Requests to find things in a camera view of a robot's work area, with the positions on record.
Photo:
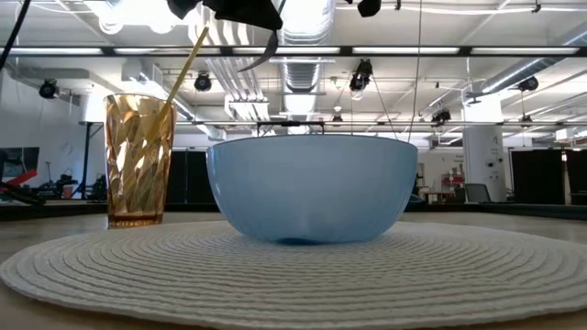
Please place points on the amber faceted plastic cup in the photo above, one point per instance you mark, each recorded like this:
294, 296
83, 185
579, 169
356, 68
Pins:
137, 174

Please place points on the silver round ventilation duct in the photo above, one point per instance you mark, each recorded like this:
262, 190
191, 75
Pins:
527, 69
300, 75

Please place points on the black ceiling spotlight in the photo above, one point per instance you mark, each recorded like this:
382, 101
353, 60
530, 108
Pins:
202, 82
48, 89
440, 116
528, 84
361, 75

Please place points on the light blue bowl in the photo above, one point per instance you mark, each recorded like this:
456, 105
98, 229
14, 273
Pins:
312, 192

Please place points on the white building column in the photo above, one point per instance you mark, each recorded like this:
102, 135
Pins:
483, 156

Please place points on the black partition panel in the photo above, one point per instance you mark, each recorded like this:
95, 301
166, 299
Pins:
539, 176
185, 176
578, 179

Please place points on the grey office chair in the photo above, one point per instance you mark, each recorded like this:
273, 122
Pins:
477, 193

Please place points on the white round woven placemat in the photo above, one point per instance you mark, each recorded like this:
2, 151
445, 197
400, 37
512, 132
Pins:
293, 284

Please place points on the black support post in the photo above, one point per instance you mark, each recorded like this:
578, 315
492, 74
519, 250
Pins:
86, 156

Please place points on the dark wall screen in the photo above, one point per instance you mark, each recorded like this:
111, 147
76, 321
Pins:
18, 160

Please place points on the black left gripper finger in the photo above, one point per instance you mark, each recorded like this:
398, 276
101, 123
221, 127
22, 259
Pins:
247, 14

